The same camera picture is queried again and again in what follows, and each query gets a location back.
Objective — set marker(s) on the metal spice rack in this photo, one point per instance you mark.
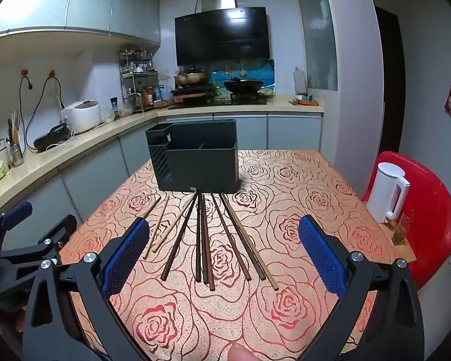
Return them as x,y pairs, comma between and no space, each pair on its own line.
138,78

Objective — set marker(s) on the brown wood chopstick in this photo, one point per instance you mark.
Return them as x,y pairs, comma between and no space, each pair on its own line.
268,275
209,257
204,248

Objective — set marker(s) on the black countertop appliance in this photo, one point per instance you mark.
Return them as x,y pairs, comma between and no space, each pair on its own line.
58,134

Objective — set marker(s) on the white plastic bottle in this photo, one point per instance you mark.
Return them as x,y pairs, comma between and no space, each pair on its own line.
300,81

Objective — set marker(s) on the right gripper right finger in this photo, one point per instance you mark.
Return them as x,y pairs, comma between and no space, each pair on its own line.
394,329

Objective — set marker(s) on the person's thumb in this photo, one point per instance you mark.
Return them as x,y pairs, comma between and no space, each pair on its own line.
240,353

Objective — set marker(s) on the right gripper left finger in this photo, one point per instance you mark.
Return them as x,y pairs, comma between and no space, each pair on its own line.
52,329

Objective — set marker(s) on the black range hood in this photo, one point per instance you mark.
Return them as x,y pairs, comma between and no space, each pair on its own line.
221,35

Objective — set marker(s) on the red plastic stool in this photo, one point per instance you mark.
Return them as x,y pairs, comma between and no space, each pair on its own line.
428,207

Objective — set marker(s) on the brown pot with lid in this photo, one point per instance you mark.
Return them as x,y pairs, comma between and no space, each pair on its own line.
191,78

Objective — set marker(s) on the rose pattern tablecloth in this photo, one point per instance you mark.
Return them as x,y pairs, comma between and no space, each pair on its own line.
181,319

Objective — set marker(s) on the dark green utensil holder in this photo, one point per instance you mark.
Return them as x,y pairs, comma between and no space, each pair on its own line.
195,156

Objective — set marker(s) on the black wok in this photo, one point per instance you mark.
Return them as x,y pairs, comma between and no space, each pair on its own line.
243,86

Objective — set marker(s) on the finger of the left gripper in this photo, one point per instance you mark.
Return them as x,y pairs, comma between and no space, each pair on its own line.
55,239
15,216

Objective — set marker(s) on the white electric kettle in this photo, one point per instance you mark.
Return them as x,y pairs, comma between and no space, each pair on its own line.
388,193

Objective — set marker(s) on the light bamboo chopstick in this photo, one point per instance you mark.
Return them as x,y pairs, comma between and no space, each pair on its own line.
174,222
154,203
156,228

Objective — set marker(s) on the white rice cooker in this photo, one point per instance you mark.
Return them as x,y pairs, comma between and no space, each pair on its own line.
82,116

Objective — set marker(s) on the black induction cooktop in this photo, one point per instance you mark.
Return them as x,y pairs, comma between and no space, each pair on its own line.
199,102

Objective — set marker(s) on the dark wood chopstick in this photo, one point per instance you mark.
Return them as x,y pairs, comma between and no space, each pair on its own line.
198,262
178,240
232,241
242,236

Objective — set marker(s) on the utensil jar on counter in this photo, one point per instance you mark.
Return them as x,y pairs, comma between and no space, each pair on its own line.
14,144

